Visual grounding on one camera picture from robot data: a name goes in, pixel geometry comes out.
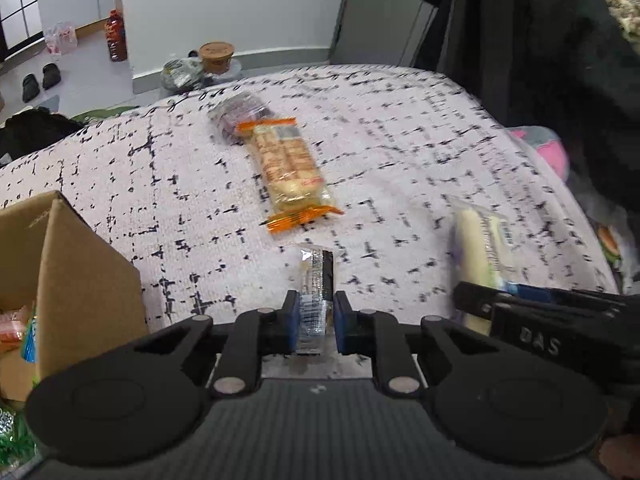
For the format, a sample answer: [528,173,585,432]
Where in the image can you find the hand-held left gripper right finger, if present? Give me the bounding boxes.
[334,290,521,401]

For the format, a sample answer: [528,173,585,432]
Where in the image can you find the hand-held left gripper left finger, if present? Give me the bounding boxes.
[115,290,301,401]

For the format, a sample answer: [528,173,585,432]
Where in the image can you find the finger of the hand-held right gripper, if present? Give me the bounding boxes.
[505,284,640,311]
[452,281,506,318]

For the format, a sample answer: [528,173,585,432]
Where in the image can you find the clear packet with black label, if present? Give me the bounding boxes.
[290,242,338,356]

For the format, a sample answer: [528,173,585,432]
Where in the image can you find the clear packet of white cake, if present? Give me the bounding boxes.
[445,195,516,336]

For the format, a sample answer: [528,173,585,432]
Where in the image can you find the cardboard box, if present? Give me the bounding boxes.
[0,190,151,403]

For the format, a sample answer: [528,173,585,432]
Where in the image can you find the person's right hand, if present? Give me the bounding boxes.
[600,435,640,480]

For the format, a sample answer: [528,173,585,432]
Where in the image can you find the burger print bag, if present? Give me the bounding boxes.
[595,222,626,281]

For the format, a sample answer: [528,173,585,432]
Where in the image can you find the pink and grey cushion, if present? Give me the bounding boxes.
[507,125,571,183]

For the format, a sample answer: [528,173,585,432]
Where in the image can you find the orange-edged biscuit packet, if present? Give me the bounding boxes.
[236,116,345,236]

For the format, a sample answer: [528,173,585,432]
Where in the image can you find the black-patterned white blanket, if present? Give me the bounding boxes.
[0,64,621,381]

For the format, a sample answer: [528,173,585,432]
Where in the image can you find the purple snack packet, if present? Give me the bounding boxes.
[207,91,273,143]

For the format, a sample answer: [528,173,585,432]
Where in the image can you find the dark clothing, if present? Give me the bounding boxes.
[412,0,640,221]

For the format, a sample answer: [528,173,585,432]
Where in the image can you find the brown-lidded noodle cup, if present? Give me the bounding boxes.
[198,41,236,73]

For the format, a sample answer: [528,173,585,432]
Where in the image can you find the green cloth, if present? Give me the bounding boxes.
[70,106,141,123]

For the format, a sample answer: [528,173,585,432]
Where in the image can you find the green foil item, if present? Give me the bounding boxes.
[0,400,41,461]

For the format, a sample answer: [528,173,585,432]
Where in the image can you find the floral patterned fabric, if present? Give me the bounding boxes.
[595,0,640,41]

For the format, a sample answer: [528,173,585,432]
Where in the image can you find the black bag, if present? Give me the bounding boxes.
[0,110,83,161]

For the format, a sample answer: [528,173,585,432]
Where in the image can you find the red drink bottle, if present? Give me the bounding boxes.
[104,9,128,62]

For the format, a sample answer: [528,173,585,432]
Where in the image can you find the clear plastic bag on floor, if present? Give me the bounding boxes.
[44,21,78,56]

